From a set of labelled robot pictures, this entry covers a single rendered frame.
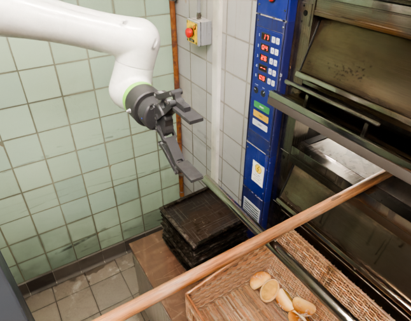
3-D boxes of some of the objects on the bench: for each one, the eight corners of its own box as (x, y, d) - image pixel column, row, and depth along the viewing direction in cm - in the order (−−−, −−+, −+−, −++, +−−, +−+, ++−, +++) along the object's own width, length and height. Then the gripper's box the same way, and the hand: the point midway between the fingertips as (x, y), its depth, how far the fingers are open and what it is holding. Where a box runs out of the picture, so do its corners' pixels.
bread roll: (243, 280, 147) (248, 276, 141) (262, 269, 151) (267, 265, 145) (250, 292, 145) (256, 289, 139) (269, 281, 149) (275, 277, 143)
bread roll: (270, 307, 141) (270, 306, 136) (256, 297, 143) (255, 295, 139) (283, 285, 143) (283, 284, 138) (269, 276, 146) (268, 274, 141)
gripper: (162, 55, 78) (214, 88, 63) (168, 149, 92) (212, 194, 77) (130, 61, 74) (177, 97, 59) (142, 158, 89) (182, 206, 74)
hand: (194, 149), depth 69 cm, fingers open, 13 cm apart
